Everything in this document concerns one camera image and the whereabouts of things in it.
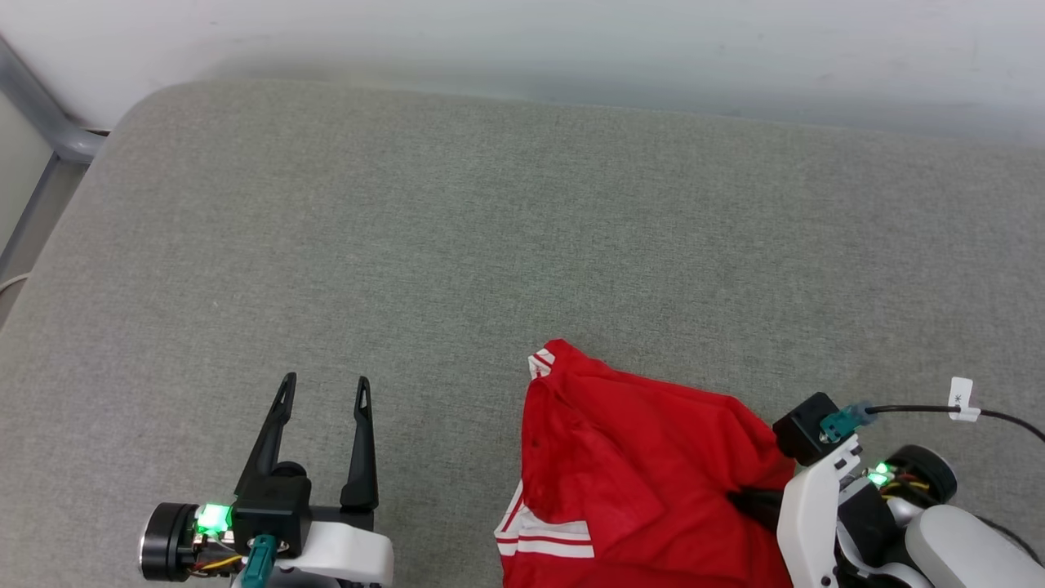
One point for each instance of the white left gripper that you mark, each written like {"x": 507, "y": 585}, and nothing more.
{"x": 343, "y": 555}

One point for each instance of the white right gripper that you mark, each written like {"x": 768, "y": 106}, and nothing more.
{"x": 804, "y": 523}

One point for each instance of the red white basketball jersey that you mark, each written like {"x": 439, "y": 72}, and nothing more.
{"x": 637, "y": 474}

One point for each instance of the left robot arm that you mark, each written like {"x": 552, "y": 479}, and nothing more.
{"x": 167, "y": 539}

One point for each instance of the grey fabric sofa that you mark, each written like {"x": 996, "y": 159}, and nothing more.
{"x": 408, "y": 245}

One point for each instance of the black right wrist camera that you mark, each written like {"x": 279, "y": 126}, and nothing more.
{"x": 804, "y": 429}

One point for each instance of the grey metal pipe frame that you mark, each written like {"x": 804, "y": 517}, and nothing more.
{"x": 49, "y": 122}

